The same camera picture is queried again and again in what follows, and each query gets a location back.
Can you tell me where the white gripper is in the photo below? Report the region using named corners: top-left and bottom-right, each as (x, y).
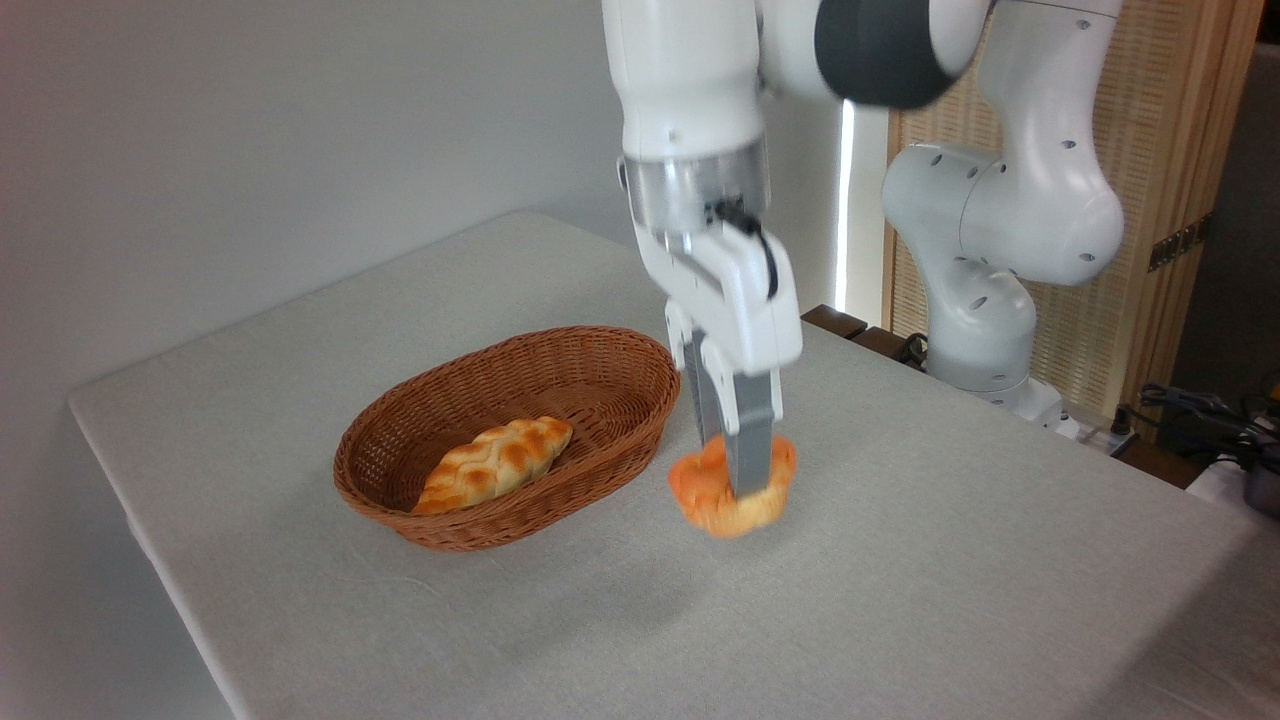
top-left (639, 214), bottom-right (805, 500)

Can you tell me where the round flower-shaped bread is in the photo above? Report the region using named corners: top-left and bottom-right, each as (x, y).
top-left (667, 431), bottom-right (799, 541)

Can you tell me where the brown oval wicker basket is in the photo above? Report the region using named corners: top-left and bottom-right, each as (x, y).
top-left (333, 325), bottom-right (682, 553)

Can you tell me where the long braided bread loaf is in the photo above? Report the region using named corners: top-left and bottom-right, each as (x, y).
top-left (411, 416), bottom-right (574, 517)

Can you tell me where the dark brown wooden block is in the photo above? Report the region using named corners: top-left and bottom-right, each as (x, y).
top-left (800, 304), bottom-right (869, 341)
top-left (850, 325), bottom-right (927, 372)

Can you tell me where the light grey tablecloth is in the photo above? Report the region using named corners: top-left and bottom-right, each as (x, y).
top-left (68, 208), bottom-right (1280, 720)

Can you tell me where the white power strip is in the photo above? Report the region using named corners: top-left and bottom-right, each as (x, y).
top-left (1058, 414), bottom-right (1141, 457)

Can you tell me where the black screen hinge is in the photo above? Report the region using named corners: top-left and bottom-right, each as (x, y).
top-left (1147, 214), bottom-right (1214, 274)

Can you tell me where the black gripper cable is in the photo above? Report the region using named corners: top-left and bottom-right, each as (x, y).
top-left (711, 199), bottom-right (781, 302)

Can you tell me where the black cable bundle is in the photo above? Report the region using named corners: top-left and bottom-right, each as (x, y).
top-left (1136, 382), bottom-right (1280, 471)

